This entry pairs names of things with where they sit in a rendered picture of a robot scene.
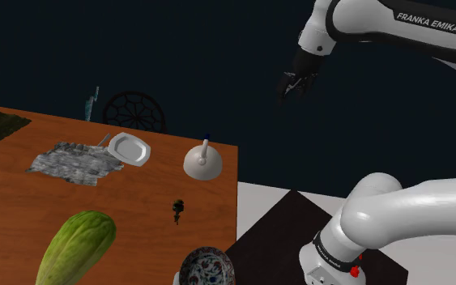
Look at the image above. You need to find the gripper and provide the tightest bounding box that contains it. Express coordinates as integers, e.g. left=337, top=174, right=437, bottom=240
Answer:
left=277, top=46, right=326, bottom=104

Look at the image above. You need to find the white dome with pen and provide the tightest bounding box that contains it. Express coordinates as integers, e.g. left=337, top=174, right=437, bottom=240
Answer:
left=182, top=133, right=224, bottom=181

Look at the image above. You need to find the small dark green figure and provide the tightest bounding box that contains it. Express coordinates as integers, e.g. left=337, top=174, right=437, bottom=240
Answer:
left=172, top=198, right=185, bottom=227

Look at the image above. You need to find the white octagonal plate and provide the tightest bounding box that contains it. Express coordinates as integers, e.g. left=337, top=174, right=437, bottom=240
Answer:
left=107, top=131, right=152, bottom=168

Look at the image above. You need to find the blue floral patterned bowl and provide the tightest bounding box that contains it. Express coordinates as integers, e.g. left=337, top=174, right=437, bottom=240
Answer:
left=177, top=246, right=237, bottom=285

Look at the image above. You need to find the teal slender figure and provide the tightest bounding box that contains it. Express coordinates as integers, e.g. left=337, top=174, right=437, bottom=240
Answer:
left=84, top=86, right=100, bottom=122

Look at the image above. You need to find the grey crumpled cloth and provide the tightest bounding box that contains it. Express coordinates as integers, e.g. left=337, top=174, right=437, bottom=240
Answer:
left=25, top=141, right=125, bottom=187

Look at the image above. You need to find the green lettuce head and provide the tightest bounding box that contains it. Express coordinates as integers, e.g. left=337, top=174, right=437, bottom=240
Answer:
left=34, top=210, right=117, bottom=285

